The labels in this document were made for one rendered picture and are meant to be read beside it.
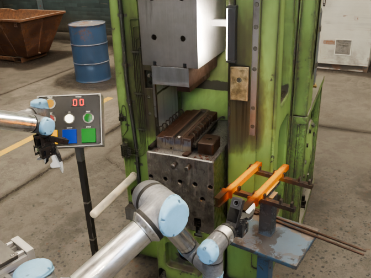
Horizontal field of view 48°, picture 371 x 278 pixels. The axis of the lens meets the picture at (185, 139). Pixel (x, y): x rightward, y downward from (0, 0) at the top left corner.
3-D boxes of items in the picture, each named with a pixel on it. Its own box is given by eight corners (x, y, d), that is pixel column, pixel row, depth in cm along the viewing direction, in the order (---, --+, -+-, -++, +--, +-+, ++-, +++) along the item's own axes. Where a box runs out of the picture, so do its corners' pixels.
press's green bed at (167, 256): (214, 299, 248) (213, 234, 228) (157, 283, 261) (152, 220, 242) (240, 243, 294) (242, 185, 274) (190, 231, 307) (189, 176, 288)
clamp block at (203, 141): (213, 156, 215) (212, 144, 213) (197, 153, 218) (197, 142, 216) (220, 146, 225) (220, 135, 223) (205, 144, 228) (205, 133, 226)
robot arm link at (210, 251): (195, 262, 150) (194, 242, 146) (211, 245, 158) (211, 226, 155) (213, 270, 146) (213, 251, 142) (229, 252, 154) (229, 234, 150)
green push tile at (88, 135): (95, 141, 221) (95, 128, 221) (81, 142, 221) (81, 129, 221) (96, 142, 223) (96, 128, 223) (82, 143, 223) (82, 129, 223)
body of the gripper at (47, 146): (35, 156, 199) (30, 133, 194) (51, 150, 205) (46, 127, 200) (43, 161, 195) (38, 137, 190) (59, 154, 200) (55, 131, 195)
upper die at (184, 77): (189, 87, 205) (188, 68, 201) (152, 84, 212) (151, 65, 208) (217, 66, 240) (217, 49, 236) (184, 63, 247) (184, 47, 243)
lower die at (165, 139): (191, 153, 220) (190, 138, 216) (157, 147, 227) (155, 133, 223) (217, 123, 255) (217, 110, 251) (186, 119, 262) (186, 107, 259)
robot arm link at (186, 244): (113, 187, 139) (178, 259, 169) (130, 201, 130) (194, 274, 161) (138, 162, 142) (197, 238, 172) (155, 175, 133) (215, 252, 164)
